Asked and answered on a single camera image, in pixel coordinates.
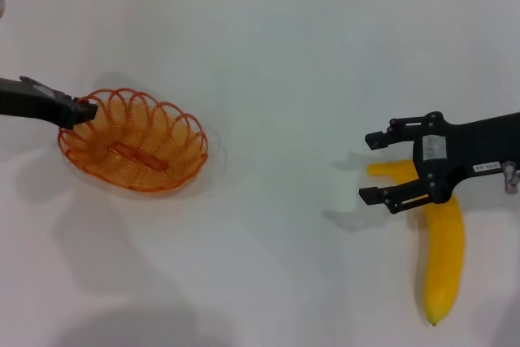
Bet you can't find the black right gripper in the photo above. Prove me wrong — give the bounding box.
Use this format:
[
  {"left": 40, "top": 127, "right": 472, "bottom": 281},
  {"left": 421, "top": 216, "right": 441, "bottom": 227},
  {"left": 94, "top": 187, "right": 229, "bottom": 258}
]
[{"left": 358, "top": 111, "right": 520, "bottom": 216}]

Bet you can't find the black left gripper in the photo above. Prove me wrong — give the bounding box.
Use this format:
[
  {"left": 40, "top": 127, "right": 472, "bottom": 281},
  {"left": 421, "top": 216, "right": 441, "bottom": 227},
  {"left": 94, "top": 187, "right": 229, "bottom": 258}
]
[{"left": 0, "top": 76, "right": 98, "bottom": 131}]

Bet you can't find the orange wire oval basket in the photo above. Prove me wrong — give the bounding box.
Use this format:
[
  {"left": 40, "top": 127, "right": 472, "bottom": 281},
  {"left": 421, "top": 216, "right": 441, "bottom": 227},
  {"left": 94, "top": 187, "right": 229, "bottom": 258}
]
[{"left": 56, "top": 87, "right": 210, "bottom": 193}]

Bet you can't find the yellow banana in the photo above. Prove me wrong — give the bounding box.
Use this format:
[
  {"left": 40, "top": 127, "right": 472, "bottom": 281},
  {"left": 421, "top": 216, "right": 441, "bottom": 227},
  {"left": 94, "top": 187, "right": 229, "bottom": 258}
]
[{"left": 367, "top": 158, "right": 466, "bottom": 327}]

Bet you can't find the right arm cable with plug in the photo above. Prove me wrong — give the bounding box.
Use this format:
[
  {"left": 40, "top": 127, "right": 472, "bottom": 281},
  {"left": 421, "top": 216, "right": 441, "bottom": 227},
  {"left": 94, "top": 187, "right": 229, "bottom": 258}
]
[{"left": 502, "top": 162, "right": 520, "bottom": 193}]

